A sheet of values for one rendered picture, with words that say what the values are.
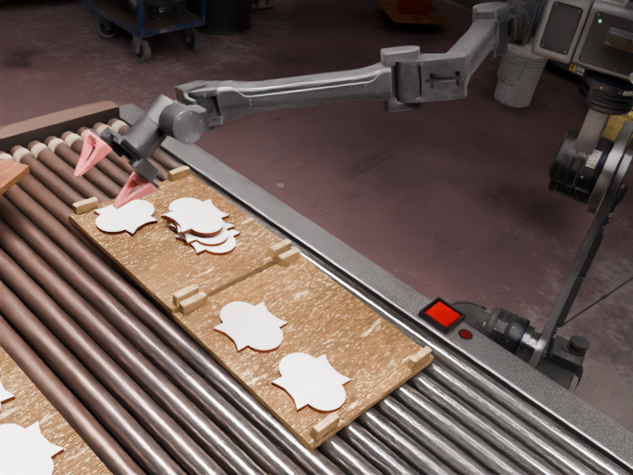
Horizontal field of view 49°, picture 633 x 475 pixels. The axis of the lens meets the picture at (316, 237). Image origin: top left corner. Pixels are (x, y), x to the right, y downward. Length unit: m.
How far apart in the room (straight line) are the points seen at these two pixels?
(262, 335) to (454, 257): 2.07
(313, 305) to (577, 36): 0.86
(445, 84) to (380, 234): 2.15
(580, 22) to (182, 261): 1.04
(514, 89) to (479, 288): 2.15
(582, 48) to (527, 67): 3.24
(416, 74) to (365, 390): 0.59
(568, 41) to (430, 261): 1.75
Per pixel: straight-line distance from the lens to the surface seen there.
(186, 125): 1.17
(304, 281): 1.54
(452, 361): 1.48
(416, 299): 1.59
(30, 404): 1.30
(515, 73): 5.01
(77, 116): 2.11
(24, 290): 1.55
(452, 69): 1.27
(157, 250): 1.59
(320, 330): 1.43
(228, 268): 1.55
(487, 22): 1.56
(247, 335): 1.38
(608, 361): 3.14
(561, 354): 2.61
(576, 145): 1.83
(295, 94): 1.25
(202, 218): 1.63
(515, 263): 3.46
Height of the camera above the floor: 1.92
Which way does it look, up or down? 36 degrees down
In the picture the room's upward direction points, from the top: 10 degrees clockwise
